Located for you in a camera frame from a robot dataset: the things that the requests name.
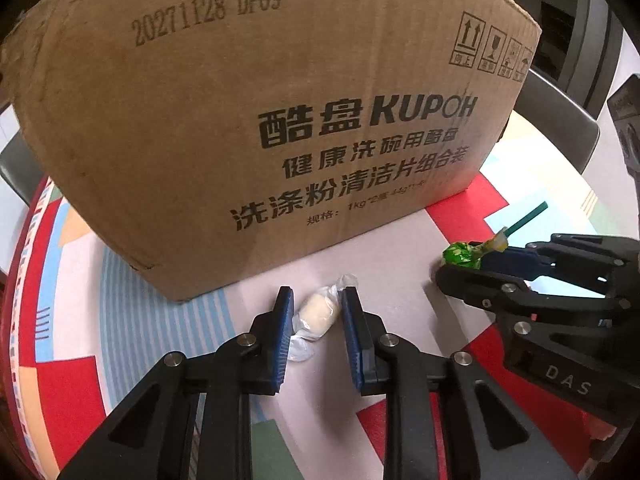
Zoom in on dark grey chair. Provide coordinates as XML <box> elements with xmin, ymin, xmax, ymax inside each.
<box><xmin>0</xmin><ymin>105</ymin><xmax>47</xmax><ymax>207</ymax></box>
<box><xmin>509</xmin><ymin>67</ymin><xmax>601</xmax><ymax>177</ymax></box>

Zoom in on white candy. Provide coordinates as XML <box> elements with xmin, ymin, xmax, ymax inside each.
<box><xmin>285</xmin><ymin>273</ymin><xmax>359</xmax><ymax>364</ymax></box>

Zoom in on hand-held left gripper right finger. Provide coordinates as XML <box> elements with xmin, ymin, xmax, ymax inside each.
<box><xmin>340</xmin><ymin>286</ymin><xmax>576</xmax><ymax>480</ymax></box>

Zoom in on brown cardboard box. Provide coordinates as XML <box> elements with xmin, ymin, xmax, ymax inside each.
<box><xmin>0</xmin><ymin>0</ymin><xmax>544</xmax><ymax>304</ymax></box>

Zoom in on colourful patchwork tablecloth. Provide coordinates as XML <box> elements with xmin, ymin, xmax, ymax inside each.
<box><xmin>0</xmin><ymin>105</ymin><xmax>640</xmax><ymax>480</ymax></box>

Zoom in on green lollipop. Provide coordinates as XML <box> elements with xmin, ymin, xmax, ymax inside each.
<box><xmin>442</xmin><ymin>201</ymin><xmax>551</xmax><ymax>272</ymax></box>

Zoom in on dark cabinet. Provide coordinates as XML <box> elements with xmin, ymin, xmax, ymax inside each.
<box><xmin>492</xmin><ymin>0</ymin><xmax>627</xmax><ymax>117</ymax></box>

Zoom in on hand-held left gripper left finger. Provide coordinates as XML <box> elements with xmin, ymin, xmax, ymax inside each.
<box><xmin>57</xmin><ymin>286</ymin><xmax>294</xmax><ymax>480</ymax></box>

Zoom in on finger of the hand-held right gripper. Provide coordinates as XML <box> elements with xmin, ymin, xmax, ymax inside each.
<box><xmin>432</xmin><ymin>262</ymin><xmax>635</xmax><ymax>342</ymax></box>
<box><xmin>480</xmin><ymin>232</ymin><xmax>640</xmax><ymax>287</ymax></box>

